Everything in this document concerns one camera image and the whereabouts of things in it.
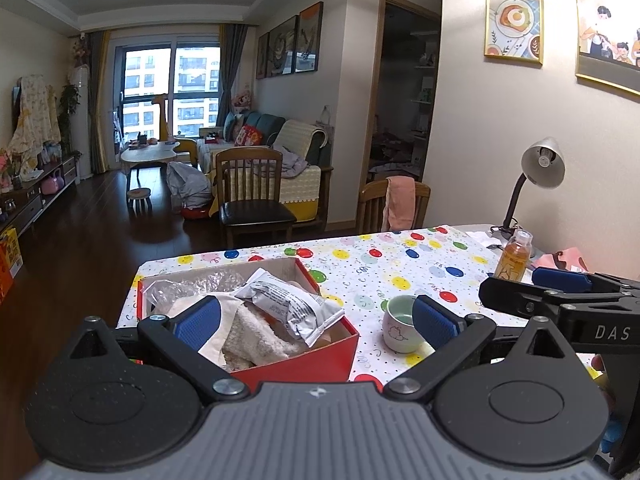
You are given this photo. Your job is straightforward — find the large window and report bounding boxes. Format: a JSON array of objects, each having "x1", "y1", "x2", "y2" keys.
[{"x1": 112, "y1": 35, "x2": 223, "y2": 143}]

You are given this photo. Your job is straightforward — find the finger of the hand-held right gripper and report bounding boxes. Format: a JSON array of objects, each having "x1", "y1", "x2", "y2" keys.
[
  {"x1": 478, "y1": 276, "x2": 566, "y2": 323},
  {"x1": 531, "y1": 266, "x2": 640, "y2": 295}
]

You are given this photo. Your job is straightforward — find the hanging yellow patterned cloth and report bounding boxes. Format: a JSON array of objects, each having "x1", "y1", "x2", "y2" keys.
[{"x1": 10, "y1": 75, "x2": 61, "y2": 171}]

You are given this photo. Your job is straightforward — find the person's right hand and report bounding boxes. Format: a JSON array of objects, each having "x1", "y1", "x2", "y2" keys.
[{"x1": 590, "y1": 354, "x2": 626, "y2": 456}]

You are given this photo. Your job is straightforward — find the red cardboard box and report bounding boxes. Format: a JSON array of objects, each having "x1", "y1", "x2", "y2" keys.
[{"x1": 136, "y1": 257, "x2": 360, "y2": 386}]

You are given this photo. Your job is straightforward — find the tv cabinet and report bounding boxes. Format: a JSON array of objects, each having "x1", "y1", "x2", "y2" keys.
[{"x1": 0, "y1": 155, "x2": 81, "y2": 241}]

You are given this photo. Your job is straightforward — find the grey desk lamp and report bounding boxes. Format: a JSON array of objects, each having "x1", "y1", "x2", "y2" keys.
[{"x1": 500, "y1": 136, "x2": 567, "y2": 241}]

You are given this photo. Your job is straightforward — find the large dark framed picture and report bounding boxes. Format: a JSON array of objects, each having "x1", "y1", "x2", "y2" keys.
[{"x1": 295, "y1": 1, "x2": 324, "y2": 73}]

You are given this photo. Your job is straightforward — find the balloon print tablecloth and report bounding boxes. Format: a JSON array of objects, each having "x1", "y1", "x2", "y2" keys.
[{"x1": 116, "y1": 225, "x2": 601, "y2": 396}]

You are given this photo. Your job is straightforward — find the pink towel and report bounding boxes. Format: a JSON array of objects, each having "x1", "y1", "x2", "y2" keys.
[{"x1": 382, "y1": 176, "x2": 417, "y2": 233}]

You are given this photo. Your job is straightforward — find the orange drink bottle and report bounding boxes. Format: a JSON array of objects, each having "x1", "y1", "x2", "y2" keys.
[{"x1": 497, "y1": 230, "x2": 533, "y2": 283}]

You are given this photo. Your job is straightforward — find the grey and yellow curtain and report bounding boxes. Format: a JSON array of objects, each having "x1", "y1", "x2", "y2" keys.
[
  {"x1": 85, "y1": 30, "x2": 113, "y2": 173},
  {"x1": 218, "y1": 24, "x2": 249, "y2": 126}
]

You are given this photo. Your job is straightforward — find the white standing air conditioner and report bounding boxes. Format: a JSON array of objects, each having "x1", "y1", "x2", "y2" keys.
[{"x1": 67, "y1": 65, "x2": 93, "y2": 178}]

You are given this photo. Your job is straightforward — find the gold framed food picture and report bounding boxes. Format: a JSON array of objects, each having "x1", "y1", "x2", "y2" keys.
[{"x1": 484, "y1": 0, "x2": 544, "y2": 65}]

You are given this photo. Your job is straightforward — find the clear plastic zip bag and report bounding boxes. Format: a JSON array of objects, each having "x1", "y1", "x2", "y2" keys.
[{"x1": 145, "y1": 267, "x2": 251, "y2": 318}]

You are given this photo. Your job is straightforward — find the gold framed family picture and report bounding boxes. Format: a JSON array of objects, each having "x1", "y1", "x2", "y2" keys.
[{"x1": 571, "y1": 0, "x2": 640, "y2": 97}]

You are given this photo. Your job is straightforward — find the wooden chair with dark seat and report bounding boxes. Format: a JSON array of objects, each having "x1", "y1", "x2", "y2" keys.
[{"x1": 215, "y1": 147, "x2": 298, "y2": 248}]

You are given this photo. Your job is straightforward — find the green plant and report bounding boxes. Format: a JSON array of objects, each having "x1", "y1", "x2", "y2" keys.
[{"x1": 59, "y1": 84, "x2": 81, "y2": 126}]

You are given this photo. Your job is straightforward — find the silver foil packet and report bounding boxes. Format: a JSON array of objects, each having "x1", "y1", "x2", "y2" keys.
[{"x1": 235, "y1": 267, "x2": 347, "y2": 348}]

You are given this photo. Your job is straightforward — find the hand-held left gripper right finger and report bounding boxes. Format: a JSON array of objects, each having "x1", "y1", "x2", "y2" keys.
[{"x1": 382, "y1": 294, "x2": 583, "y2": 403}]

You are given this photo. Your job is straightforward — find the grey clothes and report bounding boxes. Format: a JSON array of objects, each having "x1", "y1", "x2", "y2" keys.
[{"x1": 272, "y1": 145, "x2": 308, "y2": 178}]

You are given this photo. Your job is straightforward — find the medium dark framed picture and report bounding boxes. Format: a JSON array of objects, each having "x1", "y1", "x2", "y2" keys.
[{"x1": 267, "y1": 15, "x2": 300, "y2": 78}]

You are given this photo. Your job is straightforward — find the yellow giraffe toy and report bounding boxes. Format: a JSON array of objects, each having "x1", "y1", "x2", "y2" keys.
[{"x1": 152, "y1": 92, "x2": 173, "y2": 143}]

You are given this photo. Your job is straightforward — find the yellow carton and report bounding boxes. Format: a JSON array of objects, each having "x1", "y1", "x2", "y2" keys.
[{"x1": 0, "y1": 227, "x2": 25, "y2": 303}]

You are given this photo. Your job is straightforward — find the grey bag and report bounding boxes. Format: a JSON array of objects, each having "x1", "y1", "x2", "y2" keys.
[{"x1": 166, "y1": 161, "x2": 213, "y2": 206}]

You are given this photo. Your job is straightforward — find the cream knit throw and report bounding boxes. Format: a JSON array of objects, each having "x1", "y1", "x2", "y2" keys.
[{"x1": 274, "y1": 119, "x2": 326, "y2": 163}]

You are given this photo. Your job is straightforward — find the green sofa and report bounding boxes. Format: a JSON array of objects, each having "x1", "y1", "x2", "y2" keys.
[{"x1": 197, "y1": 111, "x2": 333, "y2": 223}]

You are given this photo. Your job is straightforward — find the red cushion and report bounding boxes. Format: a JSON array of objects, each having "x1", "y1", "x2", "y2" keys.
[{"x1": 235, "y1": 125, "x2": 263, "y2": 148}]

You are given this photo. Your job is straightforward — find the small wooden stool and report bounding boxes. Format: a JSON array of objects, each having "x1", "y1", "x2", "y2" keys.
[{"x1": 126, "y1": 187, "x2": 152, "y2": 213}]

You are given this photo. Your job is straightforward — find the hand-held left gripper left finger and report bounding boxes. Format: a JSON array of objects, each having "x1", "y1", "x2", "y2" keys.
[{"x1": 56, "y1": 294, "x2": 251, "y2": 403}]

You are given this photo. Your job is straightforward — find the pale green mug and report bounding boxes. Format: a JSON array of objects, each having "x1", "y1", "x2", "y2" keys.
[{"x1": 382, "y1": 295, "x2": 426, "y2": 355}]

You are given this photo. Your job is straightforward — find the pink printed cloth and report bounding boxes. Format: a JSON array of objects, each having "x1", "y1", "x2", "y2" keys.
[{"x1": 530, "y1": 248, "x2": 591, "y2": 273}]

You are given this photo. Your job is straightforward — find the small dark framed picture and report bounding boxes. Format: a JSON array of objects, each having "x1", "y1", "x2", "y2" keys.
[{"x1": 256, "y1": 31, "x2": 271, "y2": 80}]

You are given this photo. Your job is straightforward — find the white paper sheet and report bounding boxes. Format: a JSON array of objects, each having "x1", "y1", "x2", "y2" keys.
[{"x1": 462, "y1": 230, "x2": 503, "y2": 250}]

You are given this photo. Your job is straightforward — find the wooden dining chair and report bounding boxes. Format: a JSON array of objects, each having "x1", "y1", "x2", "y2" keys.
[{"x1": 356, "y1": 177, "x2": 432, "y2": 235}]

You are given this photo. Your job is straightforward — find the low coffee table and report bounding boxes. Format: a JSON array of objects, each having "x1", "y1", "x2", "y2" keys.
[{"x1": 120, "y1": 141, "x2": 181, "y2": 188}]

